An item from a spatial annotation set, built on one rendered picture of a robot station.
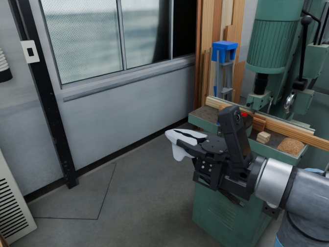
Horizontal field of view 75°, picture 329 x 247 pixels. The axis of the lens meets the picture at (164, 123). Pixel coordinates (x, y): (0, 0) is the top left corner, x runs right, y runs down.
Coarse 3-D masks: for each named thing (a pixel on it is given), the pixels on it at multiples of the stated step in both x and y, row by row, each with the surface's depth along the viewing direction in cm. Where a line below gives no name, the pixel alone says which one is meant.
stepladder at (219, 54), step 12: (216, 48) 184; (228, 48) 179; (216, 60) 188; (228, 60) 195; (216, 72) 192; (228, 72) 199; (216, 84) 195; (228, 84) 204; (216, 96) 199; (228, 96) 208
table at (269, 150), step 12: (204, 108) 134; (216, 108) 134; (192, 120) 128; (204, 120) 122; (216, 120) 122; (252, 132) 110; (276, 132) 110; (252, 144) 105; (264, 144) 102; (276, 144) 102; (276, 156) 99; (288, 156) 95; (300, 156) 96
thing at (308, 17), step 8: (304, 16) 79; (304, 24) 79; (304, 32) 83; (304, 40) 86; (304, 48) 89; (304, 56) 93; (296, 80) 107; (304, 80) 106; (296, 88) 108; (304, 88) 108
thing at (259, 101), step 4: (252, 92) 113; (264, 92) 113; (268, 92) 113; (248, 96) 110; (252, 96) 109; (256, 96) 108; (260, 96) 108; (264, 96) 109; (268, 96) 113; (248, 100) 111; (252, 100) 110; (256, 100) 108; (260, 100) 107; (264, 100) 111; (268, 100) 116; (252, 104) 110; (256, 104) 109; (260, 104) 109; (264, 104) 114; (252, 108) 111; (256, 108) 110; (260, 108) 111
